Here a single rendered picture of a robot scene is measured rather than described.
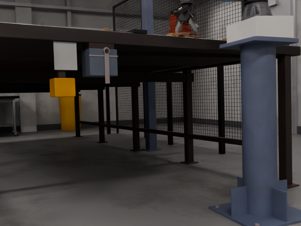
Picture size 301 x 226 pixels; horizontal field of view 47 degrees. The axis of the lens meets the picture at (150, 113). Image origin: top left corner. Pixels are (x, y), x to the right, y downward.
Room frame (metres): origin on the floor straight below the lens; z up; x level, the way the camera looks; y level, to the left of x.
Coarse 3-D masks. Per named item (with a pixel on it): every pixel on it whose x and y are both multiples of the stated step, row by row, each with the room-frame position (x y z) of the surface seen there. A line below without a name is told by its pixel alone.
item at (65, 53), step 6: (54, 42) 1.47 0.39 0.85; (60, 42) 1.48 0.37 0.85; (66, 42) 1.50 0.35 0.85; (72, 42) 1.51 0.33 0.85; (54, 48) 1.47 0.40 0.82; (60, 48) 1.48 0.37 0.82; (66, 48) 1.50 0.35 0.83; (72, 48) 1.51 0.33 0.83; (54, 54) 1.47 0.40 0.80; (60, 54) 1.48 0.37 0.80; (66, 54) 1.50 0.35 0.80; (72, 54) 1.51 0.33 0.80; (54, 60) 1.47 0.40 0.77; (60, 60) 1.48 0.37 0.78; (66, 60) 1.50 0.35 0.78; (72, 60) 1.51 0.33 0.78; (54, 66) 1.47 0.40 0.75; (60, 66) 1.48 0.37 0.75; (66, 66) 1.50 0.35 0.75; (72, 66) 1.51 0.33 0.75
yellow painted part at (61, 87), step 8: (64, 72) 1.50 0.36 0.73; (56, 80) 1.45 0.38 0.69; (64, 80) 1.46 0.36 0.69; (72, 80) 1.48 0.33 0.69; (56, 88) 1.45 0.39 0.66; (64, 88) 1.46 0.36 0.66; (72, 88) 1.48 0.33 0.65; (56, 96) 1.45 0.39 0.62; (64, 96) 1.46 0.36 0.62; (72, 96) 1.48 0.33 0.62
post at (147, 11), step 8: (144, 0) 4.00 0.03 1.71; (152, 0) 4.03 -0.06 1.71; (144, 8) 4.01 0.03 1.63; (152, 8) 4.03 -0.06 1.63; (144, 16) 4.01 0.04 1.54; (152, 16) 4.03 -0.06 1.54; (144, 24) 4.02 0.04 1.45; (152, 24) 4.03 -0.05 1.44; (152, 32) 4.02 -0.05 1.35; (144, 88) 4.05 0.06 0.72; (152, 88) 4.01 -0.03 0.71; (144, 96) 4.06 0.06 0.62; (152, 96) 4.01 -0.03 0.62; (144, 104) 4.06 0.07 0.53; (152, 104) 4.01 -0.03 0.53; (152, 112) 4.01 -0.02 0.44; (152, 120) 4.01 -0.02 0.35; (152, 128) 4.00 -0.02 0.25; (152, 136) 4.00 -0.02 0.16; (152, 144) 4.00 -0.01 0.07
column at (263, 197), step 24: (240, 48) 1.77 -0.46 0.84; (264, 48) 1.67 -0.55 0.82; (264, 72) 1.67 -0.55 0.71; (264, 96) 1.67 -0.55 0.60; (264, 120) 1.67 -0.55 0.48; (264, 144) 1.67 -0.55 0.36; (264, 168) 1.67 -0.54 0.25; (240, 192) 1.70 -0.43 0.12; (264, 192) 1.67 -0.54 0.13; (240, 216) 1.68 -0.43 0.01; (264, 216) 1.67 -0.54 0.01; (288, 216) 1.66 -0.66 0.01
